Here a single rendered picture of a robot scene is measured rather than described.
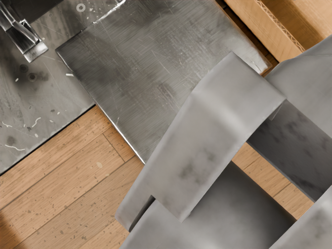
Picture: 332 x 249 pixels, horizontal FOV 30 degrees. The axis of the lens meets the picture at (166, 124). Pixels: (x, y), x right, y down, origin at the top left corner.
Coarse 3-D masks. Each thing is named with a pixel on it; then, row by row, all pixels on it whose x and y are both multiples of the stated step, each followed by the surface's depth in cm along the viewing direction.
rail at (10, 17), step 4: (0, 0) 60; (0, 4) 60; (0, 8) 60; (4, 8) 60; (4, 12) 60; (8, 12) 60; (8, 16) 60; (12, 16) 60; (8, 20) 60; (12, 20) 60; (12, 24) 60
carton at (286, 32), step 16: (224, 0) 69; (240, 0) 65; (256, 0) 61; (272, 0) 68; (288, 0) 68; (304, 0) 68; (320, 0) 68; (240, 16) 68; (256, 16) 64; (272, 16) 61; (288, 16) 68; (304, 16) 68; (320, 16) 68; (256, 32) 66; (272, 32) 63; (288, 32) 60; (304, 32) 67; (320, 32) 67; (272, 48) 66; (288, 48) 62; (304, 48) 67
